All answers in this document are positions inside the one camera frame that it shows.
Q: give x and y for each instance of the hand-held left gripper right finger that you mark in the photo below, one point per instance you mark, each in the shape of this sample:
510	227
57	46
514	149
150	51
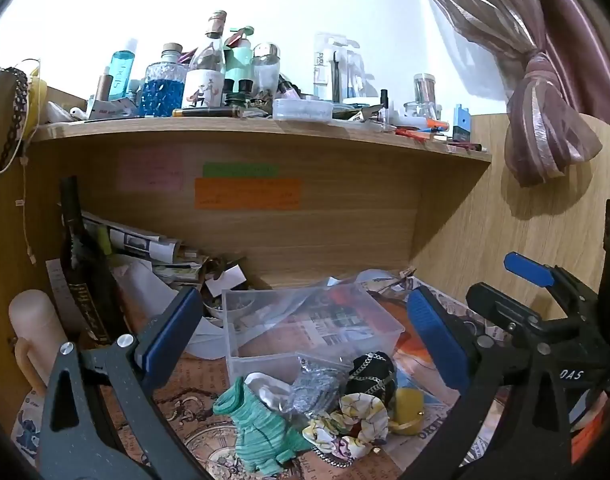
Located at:
435	340

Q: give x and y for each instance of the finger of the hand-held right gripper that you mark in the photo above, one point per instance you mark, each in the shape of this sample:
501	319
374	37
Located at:
495	302
530	269

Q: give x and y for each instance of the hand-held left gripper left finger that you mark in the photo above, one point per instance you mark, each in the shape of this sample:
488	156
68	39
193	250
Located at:
172	330

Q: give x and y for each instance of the floral fabric scrunchie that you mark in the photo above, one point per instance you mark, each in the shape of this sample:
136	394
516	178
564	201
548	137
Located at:
355	425

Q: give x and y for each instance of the clear plastic box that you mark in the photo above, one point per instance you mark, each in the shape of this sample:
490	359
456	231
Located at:
310	330

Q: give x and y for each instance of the grey glittery cloth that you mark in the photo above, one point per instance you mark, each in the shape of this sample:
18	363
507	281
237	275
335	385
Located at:
315	387

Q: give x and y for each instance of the green knitted sock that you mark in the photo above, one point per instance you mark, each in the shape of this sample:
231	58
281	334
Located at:
257	427

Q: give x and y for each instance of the small white bowl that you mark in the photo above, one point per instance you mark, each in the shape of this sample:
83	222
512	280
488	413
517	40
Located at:
217	309

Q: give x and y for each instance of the white paper card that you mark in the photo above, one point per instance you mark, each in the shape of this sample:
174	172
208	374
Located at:
226	280

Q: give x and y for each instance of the yellow round object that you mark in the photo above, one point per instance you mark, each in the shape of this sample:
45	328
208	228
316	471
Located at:
407	410

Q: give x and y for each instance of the pile of newspapers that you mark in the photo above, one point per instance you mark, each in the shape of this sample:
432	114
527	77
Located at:
145	250

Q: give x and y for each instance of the white cloth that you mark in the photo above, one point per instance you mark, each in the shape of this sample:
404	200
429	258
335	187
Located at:
270	392

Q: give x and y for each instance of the clear plastic bag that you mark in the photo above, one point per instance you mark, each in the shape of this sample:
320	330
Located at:
305	300

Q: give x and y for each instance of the beige plastic bottle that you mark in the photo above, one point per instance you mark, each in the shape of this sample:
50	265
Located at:
35	325

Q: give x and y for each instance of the orange sticky note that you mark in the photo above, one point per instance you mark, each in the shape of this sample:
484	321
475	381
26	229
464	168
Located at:
248	193

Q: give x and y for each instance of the small blue box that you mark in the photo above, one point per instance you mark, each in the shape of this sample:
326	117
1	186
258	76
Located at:
462	122

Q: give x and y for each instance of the pink sticky note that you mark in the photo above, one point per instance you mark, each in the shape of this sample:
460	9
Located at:
150	170

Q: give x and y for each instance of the green sticky note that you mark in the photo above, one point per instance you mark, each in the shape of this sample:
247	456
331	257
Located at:
240	170

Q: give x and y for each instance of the orange pen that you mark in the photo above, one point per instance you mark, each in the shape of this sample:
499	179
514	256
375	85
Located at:
422	131

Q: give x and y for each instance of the wooden shelf unit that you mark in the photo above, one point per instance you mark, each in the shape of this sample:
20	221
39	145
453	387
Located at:
310	195

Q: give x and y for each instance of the clear jar with pink contents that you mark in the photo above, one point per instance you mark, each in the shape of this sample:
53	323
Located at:
425	89

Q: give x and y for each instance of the pink striped curtain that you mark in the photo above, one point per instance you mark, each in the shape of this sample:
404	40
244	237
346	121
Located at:
540	60

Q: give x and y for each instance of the amber pen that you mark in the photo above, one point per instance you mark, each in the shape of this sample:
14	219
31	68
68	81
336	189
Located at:
207	111

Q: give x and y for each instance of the glass bottle with blue beads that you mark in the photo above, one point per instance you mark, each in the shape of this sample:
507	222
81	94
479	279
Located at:
160	87

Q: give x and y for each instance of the brown lipstick tube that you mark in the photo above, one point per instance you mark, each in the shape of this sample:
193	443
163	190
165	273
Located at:
103	87

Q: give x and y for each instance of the flat clear plastic case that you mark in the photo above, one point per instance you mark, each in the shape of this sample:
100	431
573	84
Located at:
302	109

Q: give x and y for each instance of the clear corked bottle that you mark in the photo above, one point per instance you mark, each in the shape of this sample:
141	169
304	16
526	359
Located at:
207	72

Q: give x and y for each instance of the turquoise liquid bottle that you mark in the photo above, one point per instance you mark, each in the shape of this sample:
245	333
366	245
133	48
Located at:
121	72

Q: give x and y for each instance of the yellow tape roll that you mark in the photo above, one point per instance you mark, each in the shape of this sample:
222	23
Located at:
36	97

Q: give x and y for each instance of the mint green bottle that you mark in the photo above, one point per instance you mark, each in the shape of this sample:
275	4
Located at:
239	62

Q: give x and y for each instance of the glass jar with metal lid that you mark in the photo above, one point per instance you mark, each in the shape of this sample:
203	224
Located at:
266	67

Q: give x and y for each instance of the toothbrush blister pack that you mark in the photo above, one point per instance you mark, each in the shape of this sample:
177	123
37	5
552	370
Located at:
335	67

